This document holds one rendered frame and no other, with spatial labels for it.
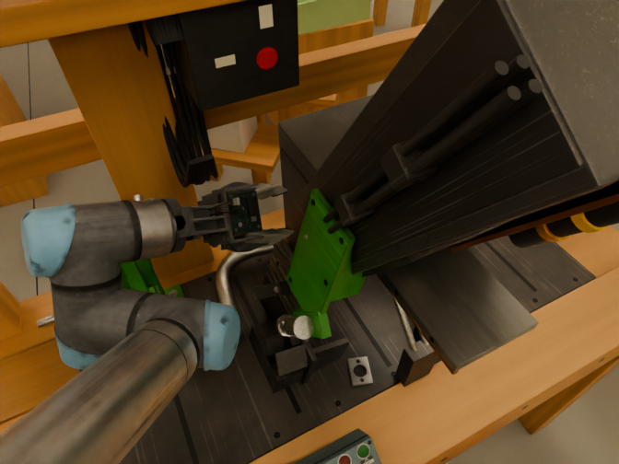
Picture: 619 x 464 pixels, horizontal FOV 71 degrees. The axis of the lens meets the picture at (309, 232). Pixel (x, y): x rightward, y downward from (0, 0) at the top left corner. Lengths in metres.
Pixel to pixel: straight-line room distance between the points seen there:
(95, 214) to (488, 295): 0.58
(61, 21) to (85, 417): 0.43
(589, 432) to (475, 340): 1.40
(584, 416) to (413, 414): 1.28
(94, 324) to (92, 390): 0.17
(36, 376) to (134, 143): 0.52
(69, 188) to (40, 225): 2.42
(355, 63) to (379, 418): 0.74
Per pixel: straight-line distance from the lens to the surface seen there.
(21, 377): 1.09
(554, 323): 1.08
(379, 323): 0.96
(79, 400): 0.38
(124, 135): 0.83
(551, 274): 1.16
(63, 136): 0.92
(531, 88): 0.30
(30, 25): 0.62
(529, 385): 0.98
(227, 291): 0.95
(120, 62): 0.77
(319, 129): 0.85
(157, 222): 0.55
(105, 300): 0.55
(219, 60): 0.68
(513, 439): 1.94
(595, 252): 1.29
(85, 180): 2.95
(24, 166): 0.95
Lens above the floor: 1.72
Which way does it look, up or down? 48 degrees down
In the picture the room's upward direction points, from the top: 1 degrees counter-clockwise
